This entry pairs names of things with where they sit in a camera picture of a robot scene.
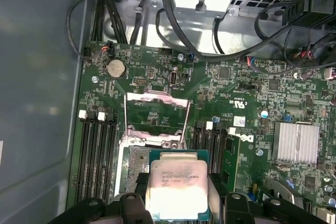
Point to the internal USB port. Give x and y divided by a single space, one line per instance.
174 78

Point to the round coin battery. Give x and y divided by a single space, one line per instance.
116 68

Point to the dark grey PC case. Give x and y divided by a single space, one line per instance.
39 90

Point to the silver square CPU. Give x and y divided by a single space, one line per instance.
178 182

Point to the green RAM stick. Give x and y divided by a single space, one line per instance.
232 158

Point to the black plastic bracket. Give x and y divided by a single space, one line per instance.
312 1

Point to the metal socket cover frame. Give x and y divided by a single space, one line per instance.
162 98

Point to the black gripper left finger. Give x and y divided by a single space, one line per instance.
131 208

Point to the silver finned heatsink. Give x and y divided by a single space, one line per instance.
295 142

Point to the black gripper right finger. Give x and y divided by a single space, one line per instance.
239 208

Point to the green motherboard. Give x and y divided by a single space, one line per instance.
223 98

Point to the CPU socket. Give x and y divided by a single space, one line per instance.
131 169

